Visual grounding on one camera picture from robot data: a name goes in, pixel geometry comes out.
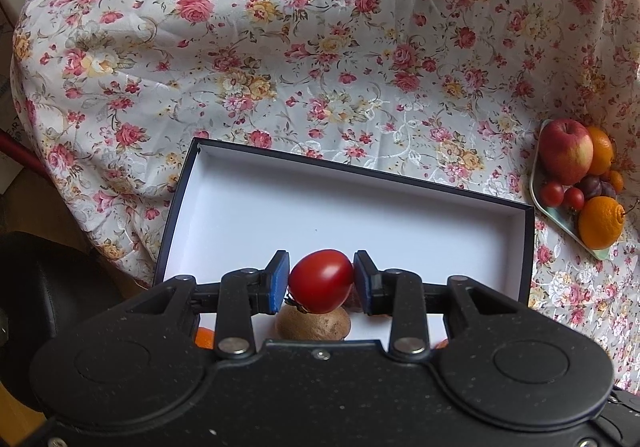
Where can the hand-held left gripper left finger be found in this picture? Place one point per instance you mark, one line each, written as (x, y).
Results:
(280, 284)

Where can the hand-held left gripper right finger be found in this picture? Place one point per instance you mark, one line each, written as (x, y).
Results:
(361, 284)

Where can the red tomato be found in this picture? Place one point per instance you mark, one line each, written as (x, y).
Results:
(320, 279)

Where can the brown kiwi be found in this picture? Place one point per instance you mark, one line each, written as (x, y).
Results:
(312, 327)

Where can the navy box with white inside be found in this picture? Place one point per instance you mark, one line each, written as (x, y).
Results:
(350, 212)

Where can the bumpy necked orange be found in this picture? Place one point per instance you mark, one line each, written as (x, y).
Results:
(600, 222)

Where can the pale green tray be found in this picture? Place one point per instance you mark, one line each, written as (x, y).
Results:
(552, 218)

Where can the cherry tomato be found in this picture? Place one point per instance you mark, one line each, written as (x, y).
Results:
(551, 193)
(574, 198)

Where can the floral tablecloth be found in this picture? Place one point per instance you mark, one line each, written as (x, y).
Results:
(300, 52)

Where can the black leather chair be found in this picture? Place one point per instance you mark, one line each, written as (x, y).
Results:
(45, 287)

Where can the red yellow apple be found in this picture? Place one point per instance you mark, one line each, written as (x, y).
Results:
(565, 152)

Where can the round orange with stem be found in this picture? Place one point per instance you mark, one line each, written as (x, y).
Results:
(602, 149)

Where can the red rod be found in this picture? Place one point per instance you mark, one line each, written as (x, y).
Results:
(17, 149)

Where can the cardboard box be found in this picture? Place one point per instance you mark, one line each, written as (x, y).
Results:
(6, 77)

